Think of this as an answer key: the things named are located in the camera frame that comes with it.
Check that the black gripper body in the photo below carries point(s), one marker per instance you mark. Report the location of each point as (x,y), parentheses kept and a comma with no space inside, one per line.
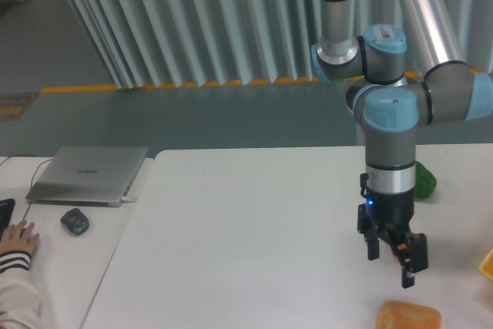
(384,215)

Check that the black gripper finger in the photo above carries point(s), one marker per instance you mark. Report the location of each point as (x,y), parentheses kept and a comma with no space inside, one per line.
(416,259)
(373,246)

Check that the orange triangular bread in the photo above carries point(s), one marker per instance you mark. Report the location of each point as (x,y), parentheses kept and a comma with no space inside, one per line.
(401,314)

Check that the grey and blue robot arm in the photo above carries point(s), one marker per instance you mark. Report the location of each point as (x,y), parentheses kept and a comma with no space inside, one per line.
(404,78)

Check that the cream sleeved forearm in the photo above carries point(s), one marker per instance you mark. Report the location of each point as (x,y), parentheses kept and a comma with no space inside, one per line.
(20,297)

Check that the person's hand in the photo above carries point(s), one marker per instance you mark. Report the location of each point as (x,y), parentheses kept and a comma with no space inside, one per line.
(19,238)

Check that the green bell pepper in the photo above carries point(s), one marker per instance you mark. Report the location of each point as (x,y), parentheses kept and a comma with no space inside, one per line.
(425,182)

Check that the white laptop plug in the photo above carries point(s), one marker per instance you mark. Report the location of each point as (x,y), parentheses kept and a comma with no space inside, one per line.
(128,200)

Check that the silver closed laptop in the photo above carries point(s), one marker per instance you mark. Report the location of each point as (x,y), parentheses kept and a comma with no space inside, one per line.
(88,176)

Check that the dark grey earbuds case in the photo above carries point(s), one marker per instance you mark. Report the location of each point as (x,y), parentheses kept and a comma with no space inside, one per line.
(75,222)

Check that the white corrugated folding screen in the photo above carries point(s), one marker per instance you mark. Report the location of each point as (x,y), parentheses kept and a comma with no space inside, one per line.
(203,42)

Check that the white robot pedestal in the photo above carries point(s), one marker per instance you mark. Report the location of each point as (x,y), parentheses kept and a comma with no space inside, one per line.
(355,98)

